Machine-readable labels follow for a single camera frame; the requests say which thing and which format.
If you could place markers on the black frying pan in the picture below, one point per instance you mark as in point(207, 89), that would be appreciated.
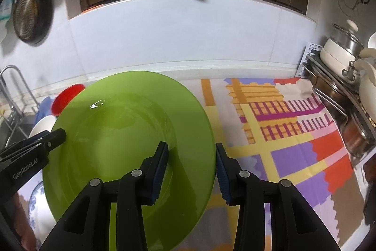
point(29, 18)

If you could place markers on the white bowl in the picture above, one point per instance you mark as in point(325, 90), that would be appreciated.
point(42, 124)

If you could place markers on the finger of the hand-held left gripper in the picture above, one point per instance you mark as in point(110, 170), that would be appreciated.
point(50, 139)

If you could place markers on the cream kettle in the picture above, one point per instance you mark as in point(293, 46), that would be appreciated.
point(368, 86)

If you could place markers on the stainless steel pot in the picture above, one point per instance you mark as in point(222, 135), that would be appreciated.
point(329, 92)
point(358, 136)

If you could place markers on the stainless steel sink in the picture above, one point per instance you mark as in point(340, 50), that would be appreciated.
point(17, 133)

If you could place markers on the teal paper towel package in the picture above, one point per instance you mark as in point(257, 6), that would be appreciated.
point(7, 12)

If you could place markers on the large blue-rimmed white plate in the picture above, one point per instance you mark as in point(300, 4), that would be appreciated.
point(39, 198)

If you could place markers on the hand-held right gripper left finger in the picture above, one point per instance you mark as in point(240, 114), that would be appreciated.
point(161, 171)

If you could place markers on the colourful patterned table cloth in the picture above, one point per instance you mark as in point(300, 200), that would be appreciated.
point(293, 157)

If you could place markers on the metal shelf rack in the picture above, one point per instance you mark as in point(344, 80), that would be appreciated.
point(352, 109)

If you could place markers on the cream pot with glass lid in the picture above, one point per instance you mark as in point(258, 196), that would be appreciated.
point(337, 54)

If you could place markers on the thin gooseneck faucet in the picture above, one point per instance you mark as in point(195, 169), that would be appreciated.
point(17, 83)

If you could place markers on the person's left hand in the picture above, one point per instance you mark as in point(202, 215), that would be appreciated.
point(22, 215)

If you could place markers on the red and black bowl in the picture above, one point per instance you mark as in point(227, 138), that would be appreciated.
point(66, 98)

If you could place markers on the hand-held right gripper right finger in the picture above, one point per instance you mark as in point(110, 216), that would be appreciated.
point(222, 180)

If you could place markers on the green plate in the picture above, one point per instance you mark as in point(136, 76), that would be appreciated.
point(123, 127)

